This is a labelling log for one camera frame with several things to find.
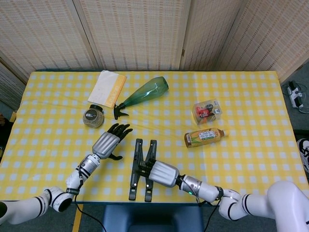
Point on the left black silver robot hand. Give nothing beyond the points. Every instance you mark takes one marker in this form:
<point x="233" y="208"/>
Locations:
<point x="106" y="145"/>

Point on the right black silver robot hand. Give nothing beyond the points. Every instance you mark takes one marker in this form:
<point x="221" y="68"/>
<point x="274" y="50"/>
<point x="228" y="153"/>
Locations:
<point x="164" y="174"/>

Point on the black folding laptop stand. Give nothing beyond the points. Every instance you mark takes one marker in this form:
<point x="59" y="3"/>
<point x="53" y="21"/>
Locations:
<point x="138" y="152"/>

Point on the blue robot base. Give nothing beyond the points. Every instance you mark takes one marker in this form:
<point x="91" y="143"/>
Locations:
<point x="152" y="217"/>

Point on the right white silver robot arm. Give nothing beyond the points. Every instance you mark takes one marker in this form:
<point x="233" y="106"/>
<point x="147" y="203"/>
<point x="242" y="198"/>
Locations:
<point x="207" y="188"/>

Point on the clear jar with black lid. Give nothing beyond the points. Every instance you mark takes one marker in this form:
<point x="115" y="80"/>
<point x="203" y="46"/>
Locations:
<point x="93" y="118"/>

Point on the tea bottle with yellow label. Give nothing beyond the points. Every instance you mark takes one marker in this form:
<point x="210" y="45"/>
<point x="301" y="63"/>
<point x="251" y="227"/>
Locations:
<point x="205" y="137"/>

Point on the white orange booklet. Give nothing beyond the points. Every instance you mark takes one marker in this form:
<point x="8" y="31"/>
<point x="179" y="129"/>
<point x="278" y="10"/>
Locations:
<point x="103" y="89"/>

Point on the yellow white checkered tablecloth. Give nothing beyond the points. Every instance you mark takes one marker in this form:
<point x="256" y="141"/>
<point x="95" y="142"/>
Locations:
<point x="60" y="108"/>

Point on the green plastic spray bottle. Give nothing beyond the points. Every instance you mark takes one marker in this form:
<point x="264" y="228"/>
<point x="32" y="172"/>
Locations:
<point x="144" y="91"/>

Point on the clear box with red toy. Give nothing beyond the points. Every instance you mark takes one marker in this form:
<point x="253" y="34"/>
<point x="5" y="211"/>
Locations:
<point x="206" y="112"/>

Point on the yellow floor tape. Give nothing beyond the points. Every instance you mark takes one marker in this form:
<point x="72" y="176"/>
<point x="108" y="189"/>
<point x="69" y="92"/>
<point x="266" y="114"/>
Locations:
<point x="77" y="217"/>

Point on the woven bamboo screen panel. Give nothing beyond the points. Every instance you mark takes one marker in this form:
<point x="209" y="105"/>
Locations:
<point x="207" y="33"/>
<point x="43" y="36"/>
<point x="272" y="36"/>
<point x="135" y="33"/>
<point x="7" y="89"/>

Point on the white black sneaker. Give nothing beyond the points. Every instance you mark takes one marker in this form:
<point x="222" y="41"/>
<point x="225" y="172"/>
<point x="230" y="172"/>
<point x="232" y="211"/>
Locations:
<point x="304" y="152"/>

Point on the white power strip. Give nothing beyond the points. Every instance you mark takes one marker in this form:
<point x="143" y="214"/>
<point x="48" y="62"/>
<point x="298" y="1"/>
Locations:
<point x="295" y="96"/>

